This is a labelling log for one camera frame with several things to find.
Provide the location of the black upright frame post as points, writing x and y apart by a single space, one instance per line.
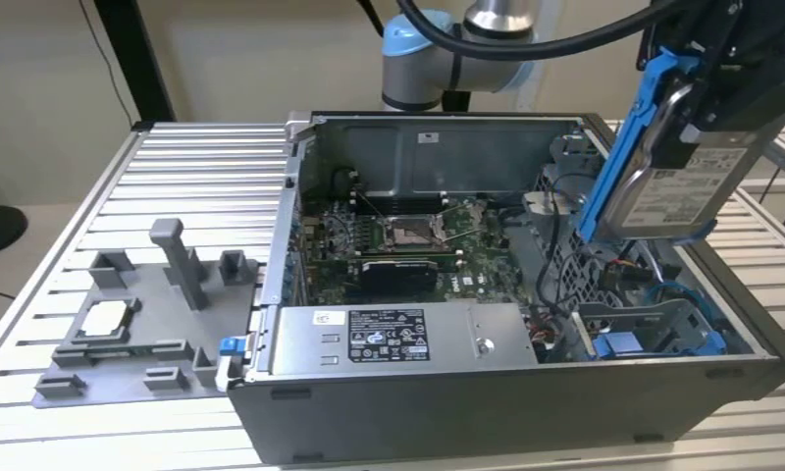
140 73

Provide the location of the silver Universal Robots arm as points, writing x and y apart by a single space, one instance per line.
412 68

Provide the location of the CPU socket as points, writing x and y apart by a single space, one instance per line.
411 233

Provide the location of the metal locking lever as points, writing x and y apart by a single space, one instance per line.
372 204

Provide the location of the grey metal drive cage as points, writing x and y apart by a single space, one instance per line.
563 265

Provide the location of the green motherboard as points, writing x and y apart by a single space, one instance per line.
484 265

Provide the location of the dark grey PC case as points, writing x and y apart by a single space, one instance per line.
432 417

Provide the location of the blue case latch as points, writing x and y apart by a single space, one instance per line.
232 346

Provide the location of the silver CPU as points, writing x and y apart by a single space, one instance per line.
104 321

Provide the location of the black RAM slot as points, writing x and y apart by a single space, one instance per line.
406 254
399 195
399 201

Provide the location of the hard disk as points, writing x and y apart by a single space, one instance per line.
667 196

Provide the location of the silver power supply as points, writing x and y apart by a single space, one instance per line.
302 343

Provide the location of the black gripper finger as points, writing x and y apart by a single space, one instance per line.
680 142

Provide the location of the blue carrier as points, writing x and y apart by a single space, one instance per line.
619 343

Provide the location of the grey disk bay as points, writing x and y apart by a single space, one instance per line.
655 314

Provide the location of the grey parts rack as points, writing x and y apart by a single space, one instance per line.
157 324

